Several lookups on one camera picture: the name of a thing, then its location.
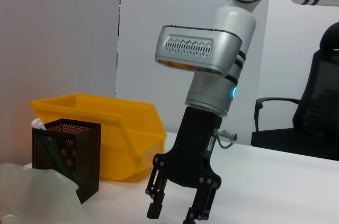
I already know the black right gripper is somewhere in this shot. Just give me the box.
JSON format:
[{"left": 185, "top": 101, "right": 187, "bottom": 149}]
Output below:
[{"left": 145, "top": 107, "right": 223, "bottom": 224}]

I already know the mint green pen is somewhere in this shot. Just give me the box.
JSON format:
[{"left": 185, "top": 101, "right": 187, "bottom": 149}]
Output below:
[{"left": 31, "top": 118, "right": 74, "bottom": 181}]

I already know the black mesh pen holder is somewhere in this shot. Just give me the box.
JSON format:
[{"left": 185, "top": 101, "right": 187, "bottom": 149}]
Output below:
[{"left": 31, "top": 118, "right": 102, "bottom": 205}]

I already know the green glass fruit bowl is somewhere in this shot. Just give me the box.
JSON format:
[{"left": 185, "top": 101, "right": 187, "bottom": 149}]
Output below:
[{"left": 0, "top": 163, "right": 84, "bottom": 224}]

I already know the yellow plastic bin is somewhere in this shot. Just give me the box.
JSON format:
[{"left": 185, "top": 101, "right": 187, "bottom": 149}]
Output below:
[{"left": 29, "top": 93, "right": 168, "bottom": 182}]

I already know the black office chair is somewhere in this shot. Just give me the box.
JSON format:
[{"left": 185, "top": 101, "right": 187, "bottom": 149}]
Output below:
[{"left": 251, "top": 21, "right": 339, "bottom": 161}]

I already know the right gripper cable with plug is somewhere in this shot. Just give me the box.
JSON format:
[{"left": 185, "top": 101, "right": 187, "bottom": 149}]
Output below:
[{"left": 214, "top": 128, "right": 238, "bottom": 150}]

